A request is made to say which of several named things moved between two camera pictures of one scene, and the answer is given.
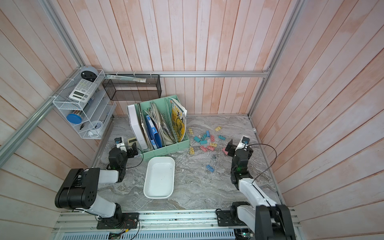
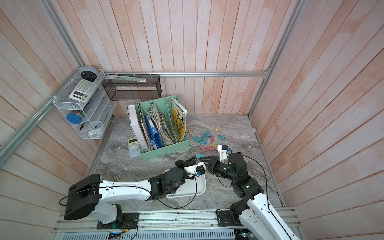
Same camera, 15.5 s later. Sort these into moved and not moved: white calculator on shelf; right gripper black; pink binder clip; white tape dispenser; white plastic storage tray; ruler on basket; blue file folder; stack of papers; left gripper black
Moved: left gripper black; right gripper black; white plastic storage tray
Not moved: white tape dispenser; blue file folder; pink binder clip; white calculator on shelf; stack of papers; ruler on basket
